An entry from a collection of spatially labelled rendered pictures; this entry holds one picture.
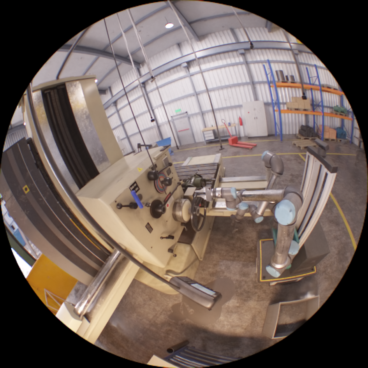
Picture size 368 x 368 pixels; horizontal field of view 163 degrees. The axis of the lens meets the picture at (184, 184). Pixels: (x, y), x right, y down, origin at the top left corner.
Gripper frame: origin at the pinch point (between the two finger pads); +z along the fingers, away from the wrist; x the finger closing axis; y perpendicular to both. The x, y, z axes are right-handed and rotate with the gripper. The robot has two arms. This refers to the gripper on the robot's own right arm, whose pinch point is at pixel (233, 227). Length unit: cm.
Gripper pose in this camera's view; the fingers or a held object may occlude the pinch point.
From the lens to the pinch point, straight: 155.6
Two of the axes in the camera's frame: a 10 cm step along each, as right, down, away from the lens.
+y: 9.7, 2.0, -0.9
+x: 1.8, -4.5, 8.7
